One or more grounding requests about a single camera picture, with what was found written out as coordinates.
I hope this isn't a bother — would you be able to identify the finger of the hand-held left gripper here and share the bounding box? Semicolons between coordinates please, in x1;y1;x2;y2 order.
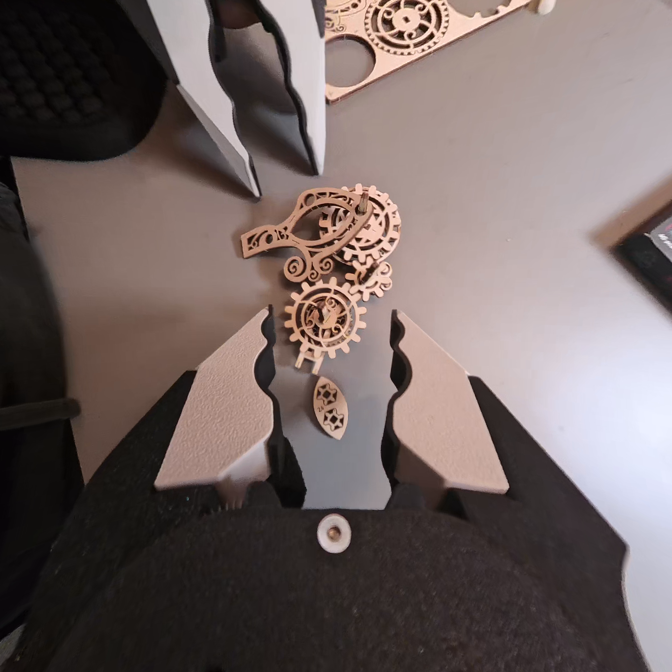
148;0;263;200
259;0;328;177

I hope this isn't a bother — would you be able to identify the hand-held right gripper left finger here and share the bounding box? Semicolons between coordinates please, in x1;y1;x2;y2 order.
154;306;277;506

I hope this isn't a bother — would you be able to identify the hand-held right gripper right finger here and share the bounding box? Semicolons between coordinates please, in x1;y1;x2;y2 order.
385;309;510;508

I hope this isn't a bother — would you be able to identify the wooden gear clock assembly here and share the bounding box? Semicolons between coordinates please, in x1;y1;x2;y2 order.
283;183;403;375

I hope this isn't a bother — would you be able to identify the wooden ornate bracket piece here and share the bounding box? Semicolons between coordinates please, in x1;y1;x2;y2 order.
240;187;375;284

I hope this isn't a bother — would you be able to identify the wooden sheet with large gear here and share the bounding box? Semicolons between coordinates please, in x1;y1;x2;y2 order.
323;0;533;105

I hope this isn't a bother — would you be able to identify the wooden leaf piece with stars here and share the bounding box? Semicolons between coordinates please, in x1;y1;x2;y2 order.
313;375;349;441

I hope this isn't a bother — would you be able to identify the black textured armrest pad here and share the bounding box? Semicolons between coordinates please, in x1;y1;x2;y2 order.
0;0;166;161

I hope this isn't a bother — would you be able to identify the black puzzle box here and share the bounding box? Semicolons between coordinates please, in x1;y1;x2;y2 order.
617;212;672;310

